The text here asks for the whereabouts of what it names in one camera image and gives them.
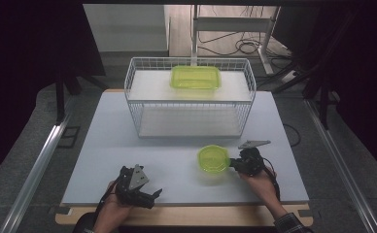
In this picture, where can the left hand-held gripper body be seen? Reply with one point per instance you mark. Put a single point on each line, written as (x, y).
(134, 191)

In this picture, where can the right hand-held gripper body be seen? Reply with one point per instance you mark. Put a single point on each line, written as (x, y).
(249, 161)

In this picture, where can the green round plastic bowl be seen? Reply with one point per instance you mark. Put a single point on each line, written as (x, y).
(213, 159)

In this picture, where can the green rectangular plastic container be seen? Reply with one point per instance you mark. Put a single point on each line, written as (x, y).
(195, 77)

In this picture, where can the person's right hand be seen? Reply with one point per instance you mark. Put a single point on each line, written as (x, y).
(262, 187)

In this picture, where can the person's left hand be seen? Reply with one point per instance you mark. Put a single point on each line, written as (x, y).
(112, 210)

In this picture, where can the white power strip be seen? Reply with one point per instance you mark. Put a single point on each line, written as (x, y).
(288, 76)

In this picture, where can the black metal stand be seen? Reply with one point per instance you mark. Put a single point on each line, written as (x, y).
(319, 81)
(65, 84)

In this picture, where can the white cabinet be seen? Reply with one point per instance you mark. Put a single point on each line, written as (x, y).
(126, 27)

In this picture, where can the aluminium rail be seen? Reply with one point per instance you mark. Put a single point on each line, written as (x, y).
(34, 176)
(338, 168)

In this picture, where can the white metal desk frame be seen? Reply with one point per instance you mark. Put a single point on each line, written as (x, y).
(232, 27)

